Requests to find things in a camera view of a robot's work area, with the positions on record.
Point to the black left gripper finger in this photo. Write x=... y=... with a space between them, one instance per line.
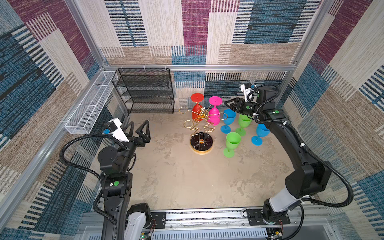
x=143 y=131
x=129 y=129

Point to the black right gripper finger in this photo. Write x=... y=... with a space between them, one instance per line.
x=233 y=101
x=232 y=107

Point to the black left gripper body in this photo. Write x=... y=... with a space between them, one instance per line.
x=140 y=143

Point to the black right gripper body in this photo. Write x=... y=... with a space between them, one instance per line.
x=246 y=107

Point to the blue wine glass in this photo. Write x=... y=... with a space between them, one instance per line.
x=262 y=132
x=231 y=115

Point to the green front wine glass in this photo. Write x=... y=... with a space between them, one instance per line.
x=244 y=121

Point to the green wine glass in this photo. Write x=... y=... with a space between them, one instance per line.
x=233 y=140
x=244 y=121

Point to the magenta wine glass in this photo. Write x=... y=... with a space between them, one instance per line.
x=214 y=113

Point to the blue front wine glass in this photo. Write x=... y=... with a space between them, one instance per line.
x=262 y=132

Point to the red wine glass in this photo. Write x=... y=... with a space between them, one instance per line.
x=196 y=105

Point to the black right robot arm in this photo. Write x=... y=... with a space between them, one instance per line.
x=310 y=175

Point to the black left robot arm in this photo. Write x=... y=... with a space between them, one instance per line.
x=122 y=221

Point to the black mesh shelf rack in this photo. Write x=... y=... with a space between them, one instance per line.
x=145 y=91

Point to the gold wine glass rack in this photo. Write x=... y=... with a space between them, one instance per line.
x=201 y=141

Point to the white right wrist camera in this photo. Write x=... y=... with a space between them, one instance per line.
x=248 y=91

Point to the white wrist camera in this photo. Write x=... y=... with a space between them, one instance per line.
x=114 y=128
x=248 y=91

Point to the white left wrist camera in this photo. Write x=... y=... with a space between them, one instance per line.
x=114 y=128

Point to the white wire basket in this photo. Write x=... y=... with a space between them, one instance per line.
x=87 y=112

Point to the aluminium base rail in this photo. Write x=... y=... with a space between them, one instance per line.
x=231 y=224

